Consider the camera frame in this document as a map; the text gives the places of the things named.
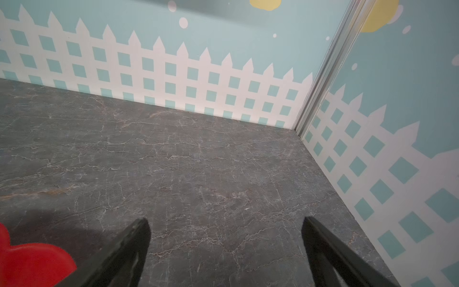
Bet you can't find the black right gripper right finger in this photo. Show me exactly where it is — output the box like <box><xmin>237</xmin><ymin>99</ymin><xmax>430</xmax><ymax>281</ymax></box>
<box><xmin>301</xmin><ymin>216</ymin><xmax>395</xmax><ymax>287</ymax></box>

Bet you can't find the red flower-shaped fruit bowl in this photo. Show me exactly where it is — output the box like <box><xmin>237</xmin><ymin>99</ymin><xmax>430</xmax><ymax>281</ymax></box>
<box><xmin>1</xmin><ymin>225</ymin><xmax>77</xmax><ymax>287</ymax></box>

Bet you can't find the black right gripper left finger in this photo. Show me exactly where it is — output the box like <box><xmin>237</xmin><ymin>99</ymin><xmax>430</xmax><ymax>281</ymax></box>
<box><xmin>57</xmin><ymin>218</ymin><xmax>151</xmax><ymax>287</ymax></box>

